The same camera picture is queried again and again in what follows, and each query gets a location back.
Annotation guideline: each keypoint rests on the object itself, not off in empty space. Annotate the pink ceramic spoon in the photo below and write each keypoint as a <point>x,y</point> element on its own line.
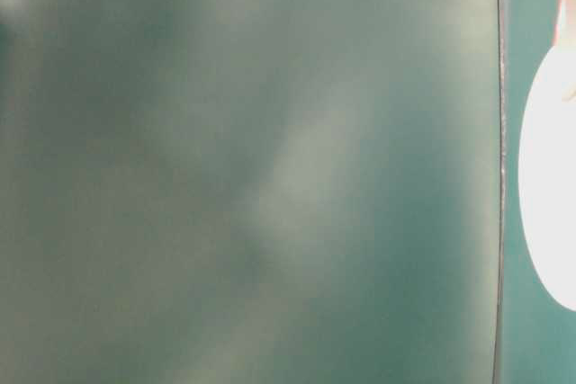
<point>564,32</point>

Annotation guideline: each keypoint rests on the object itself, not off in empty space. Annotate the large white bowl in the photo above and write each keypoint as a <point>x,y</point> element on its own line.
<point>546,174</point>

